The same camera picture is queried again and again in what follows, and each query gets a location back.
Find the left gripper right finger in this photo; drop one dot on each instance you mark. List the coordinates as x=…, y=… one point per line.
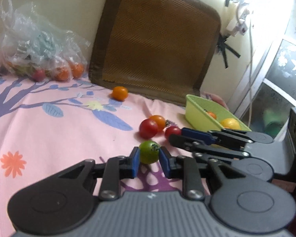
x=239, y=193

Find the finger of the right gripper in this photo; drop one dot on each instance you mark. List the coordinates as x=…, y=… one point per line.
x=227, y=138
x=239, y=158

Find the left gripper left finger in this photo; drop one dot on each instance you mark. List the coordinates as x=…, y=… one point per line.
x=67, y=199

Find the orange tangerine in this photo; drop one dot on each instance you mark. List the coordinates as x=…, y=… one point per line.
x=213, y=115

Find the green tomato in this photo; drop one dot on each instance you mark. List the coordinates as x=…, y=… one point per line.
x=149, y=152

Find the orange tomato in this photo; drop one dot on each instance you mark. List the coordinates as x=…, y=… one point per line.
x=119, y=93

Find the yellow lemon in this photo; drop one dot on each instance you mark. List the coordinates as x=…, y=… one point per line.
x=230, y=123

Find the green plastic basin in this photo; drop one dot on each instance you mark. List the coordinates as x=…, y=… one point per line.
x=196, y=114

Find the red tomato in pile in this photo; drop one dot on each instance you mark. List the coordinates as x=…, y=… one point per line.
x=172, y=130

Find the orange fruit in pile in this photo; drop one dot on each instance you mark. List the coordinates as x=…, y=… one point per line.
x=160, y=121

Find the white framed glass door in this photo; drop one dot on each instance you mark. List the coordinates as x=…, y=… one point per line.
x=267, y=90

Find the red cherry tomato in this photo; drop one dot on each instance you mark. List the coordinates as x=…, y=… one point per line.
x=148, y=129

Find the pink floral bedsheet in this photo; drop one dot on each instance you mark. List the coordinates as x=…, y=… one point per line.
x=46, y=127

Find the black tape strips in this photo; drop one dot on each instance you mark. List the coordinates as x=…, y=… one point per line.
x=222, y=46

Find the white power strip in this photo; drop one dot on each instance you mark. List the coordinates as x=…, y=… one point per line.
x=238, y=23

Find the brown seat cushion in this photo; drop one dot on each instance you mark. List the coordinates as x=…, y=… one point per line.
x=160, y=49

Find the clear plastic fruit bag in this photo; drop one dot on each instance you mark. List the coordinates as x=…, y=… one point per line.
x=32, y=47

